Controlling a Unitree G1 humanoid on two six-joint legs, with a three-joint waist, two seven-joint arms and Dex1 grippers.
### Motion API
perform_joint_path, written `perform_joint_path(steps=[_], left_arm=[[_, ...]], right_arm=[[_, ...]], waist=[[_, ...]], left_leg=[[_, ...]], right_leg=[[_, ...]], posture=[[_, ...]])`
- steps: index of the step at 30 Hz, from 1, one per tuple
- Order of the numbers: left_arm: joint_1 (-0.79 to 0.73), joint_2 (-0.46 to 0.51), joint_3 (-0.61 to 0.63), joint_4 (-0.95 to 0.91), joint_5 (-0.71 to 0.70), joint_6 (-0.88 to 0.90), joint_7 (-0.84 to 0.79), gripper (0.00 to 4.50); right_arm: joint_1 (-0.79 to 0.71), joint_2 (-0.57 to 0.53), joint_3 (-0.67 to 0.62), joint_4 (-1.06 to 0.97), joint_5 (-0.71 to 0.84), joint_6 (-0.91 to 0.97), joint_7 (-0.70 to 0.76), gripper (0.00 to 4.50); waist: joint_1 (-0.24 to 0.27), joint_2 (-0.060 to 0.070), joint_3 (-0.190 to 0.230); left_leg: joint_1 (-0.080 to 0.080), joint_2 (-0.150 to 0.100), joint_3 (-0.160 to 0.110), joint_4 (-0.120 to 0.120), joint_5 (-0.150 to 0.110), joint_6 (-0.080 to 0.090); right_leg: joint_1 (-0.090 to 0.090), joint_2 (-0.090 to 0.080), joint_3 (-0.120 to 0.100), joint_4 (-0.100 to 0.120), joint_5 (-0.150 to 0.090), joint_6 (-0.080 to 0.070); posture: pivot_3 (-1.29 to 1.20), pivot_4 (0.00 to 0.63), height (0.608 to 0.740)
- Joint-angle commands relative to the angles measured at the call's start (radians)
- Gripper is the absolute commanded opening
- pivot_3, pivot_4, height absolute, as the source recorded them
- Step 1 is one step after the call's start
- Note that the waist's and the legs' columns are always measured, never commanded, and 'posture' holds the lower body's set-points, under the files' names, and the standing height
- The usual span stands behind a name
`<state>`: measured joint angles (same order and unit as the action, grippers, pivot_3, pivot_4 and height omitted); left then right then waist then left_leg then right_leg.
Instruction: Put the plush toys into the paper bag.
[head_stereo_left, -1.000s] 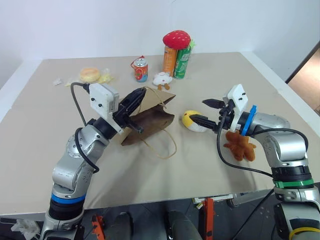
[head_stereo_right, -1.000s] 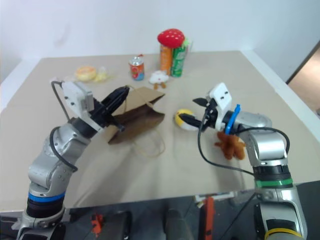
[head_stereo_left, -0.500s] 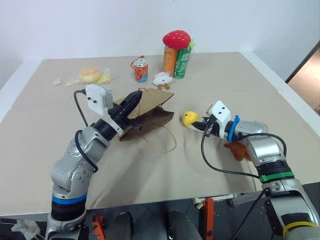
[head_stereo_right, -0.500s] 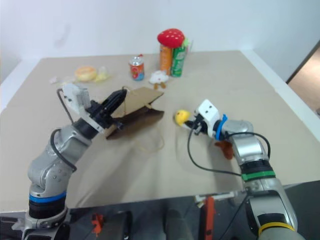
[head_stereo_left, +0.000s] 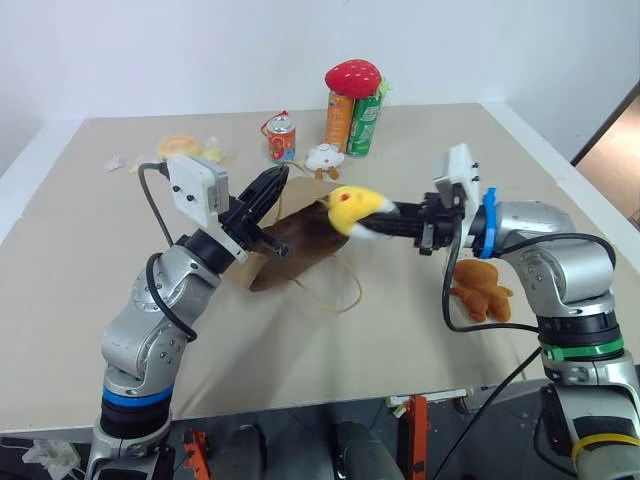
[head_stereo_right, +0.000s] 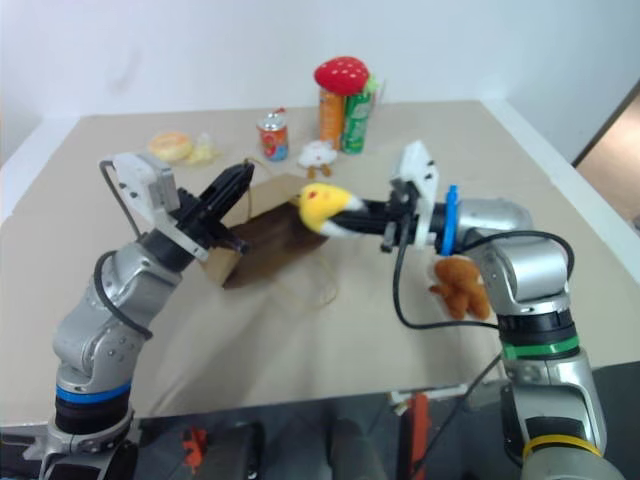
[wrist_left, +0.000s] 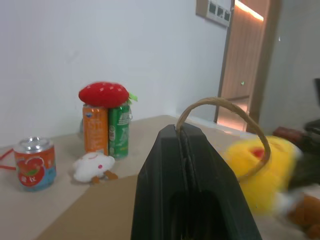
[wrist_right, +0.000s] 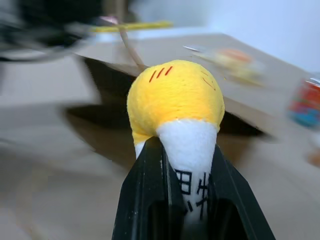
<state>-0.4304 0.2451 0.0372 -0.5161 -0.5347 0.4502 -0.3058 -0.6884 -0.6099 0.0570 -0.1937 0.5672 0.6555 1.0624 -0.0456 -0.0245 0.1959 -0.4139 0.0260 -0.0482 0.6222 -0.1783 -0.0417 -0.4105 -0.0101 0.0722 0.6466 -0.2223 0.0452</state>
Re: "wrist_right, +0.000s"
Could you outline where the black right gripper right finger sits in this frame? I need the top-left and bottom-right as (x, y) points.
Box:
(204, 143), (276, 240)

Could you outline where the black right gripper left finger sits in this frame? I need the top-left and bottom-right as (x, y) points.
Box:
(111, 137), (186, 240)

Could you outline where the yellow and white plush toy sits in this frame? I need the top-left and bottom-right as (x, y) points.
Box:
(126, 59), (225, 222)

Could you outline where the clear bag with orange item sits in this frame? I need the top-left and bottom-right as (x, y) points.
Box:
(183, 45), (266, 87)

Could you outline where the cardboard box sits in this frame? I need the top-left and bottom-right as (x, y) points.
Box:
(65, 15), (309, 141)

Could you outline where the black robot left gripper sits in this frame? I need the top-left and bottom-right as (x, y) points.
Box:
(0, 0), (101, 63)

